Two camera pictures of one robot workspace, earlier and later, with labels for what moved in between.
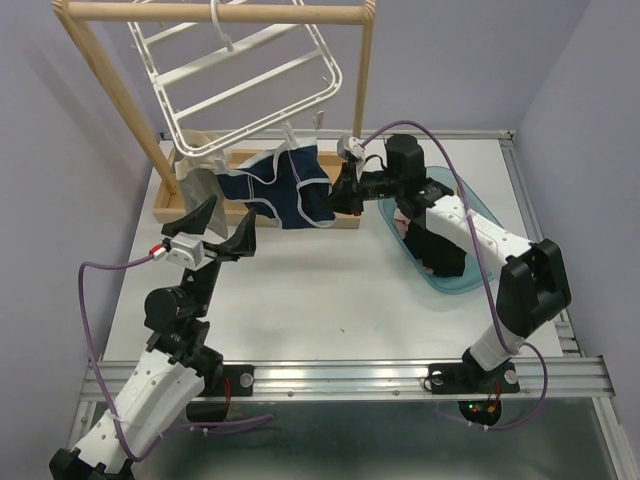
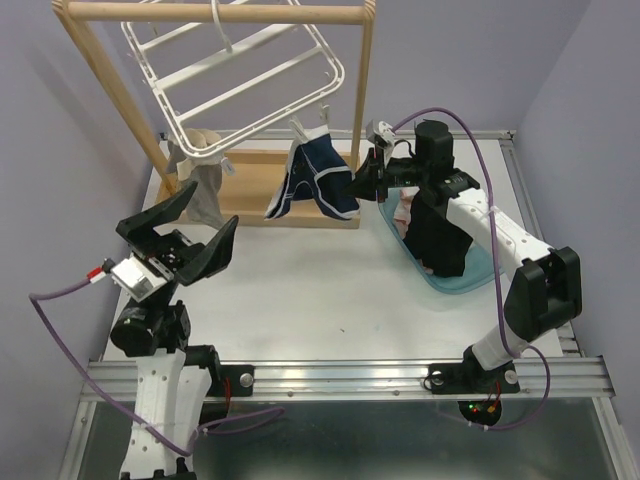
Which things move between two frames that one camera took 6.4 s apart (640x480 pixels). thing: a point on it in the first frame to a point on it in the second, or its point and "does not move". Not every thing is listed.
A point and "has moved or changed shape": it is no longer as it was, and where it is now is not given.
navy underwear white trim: [290, 184] has moved or changed shape
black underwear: [440, 255] does not move
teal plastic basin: [476, 273] does not move
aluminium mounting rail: [378, 379] does not move
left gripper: [243, 241] to [173, 252]
